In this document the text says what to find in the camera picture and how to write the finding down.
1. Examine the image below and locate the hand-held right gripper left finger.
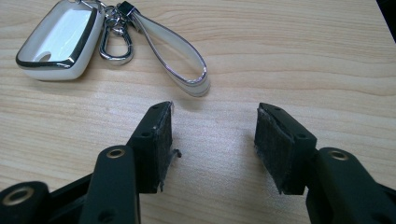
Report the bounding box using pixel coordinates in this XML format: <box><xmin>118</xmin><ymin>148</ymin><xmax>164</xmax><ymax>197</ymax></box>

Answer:
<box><xmin>78</xmin><ymin>101</ymin><xmax>183</xmax><ymax>224</ymax></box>

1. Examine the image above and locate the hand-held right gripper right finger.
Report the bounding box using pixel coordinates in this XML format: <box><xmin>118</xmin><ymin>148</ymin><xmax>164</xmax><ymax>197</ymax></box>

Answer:
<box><xmin>253</xmin><ymin>102</ymin><xmax>396</xmax><ymax>224</ymax></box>

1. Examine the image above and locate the white keychain strap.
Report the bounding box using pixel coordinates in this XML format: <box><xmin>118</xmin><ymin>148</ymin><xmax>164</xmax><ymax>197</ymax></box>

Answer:
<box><xmin>117</xmin><ymin>0</ymin><xmax>211</xmax><ymax>98</ymax></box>

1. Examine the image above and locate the silver carabiner clip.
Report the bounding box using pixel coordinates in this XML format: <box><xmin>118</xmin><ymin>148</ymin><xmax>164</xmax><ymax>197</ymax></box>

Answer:
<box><xmin>98</xmin><ymin>5</ymin><xmax>134</xmax><ymax>66</ymax></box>

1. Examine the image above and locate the white car key fob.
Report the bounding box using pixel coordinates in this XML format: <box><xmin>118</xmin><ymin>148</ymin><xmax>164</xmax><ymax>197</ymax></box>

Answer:
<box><xmin>15</xmin><ymin>0</ymin><xmax>106</xmax><ymax>82</ymax></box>

